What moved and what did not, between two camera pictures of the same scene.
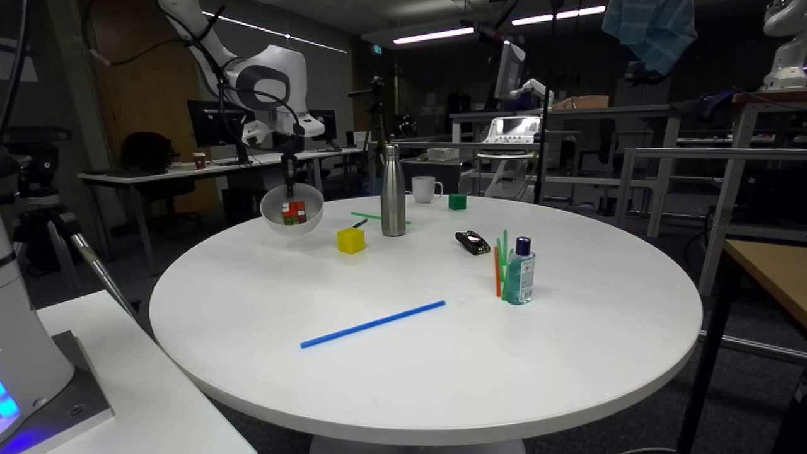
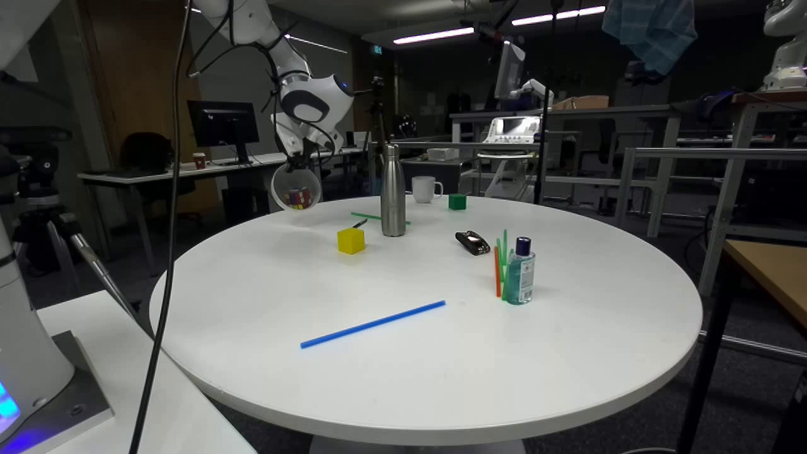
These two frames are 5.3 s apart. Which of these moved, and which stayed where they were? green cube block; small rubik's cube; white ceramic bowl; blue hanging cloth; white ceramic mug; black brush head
Moved: white ceramic bowl; small rubik's cube
Stayed: blue hanging cloth; black brush head; white ceramic mug; green cube block
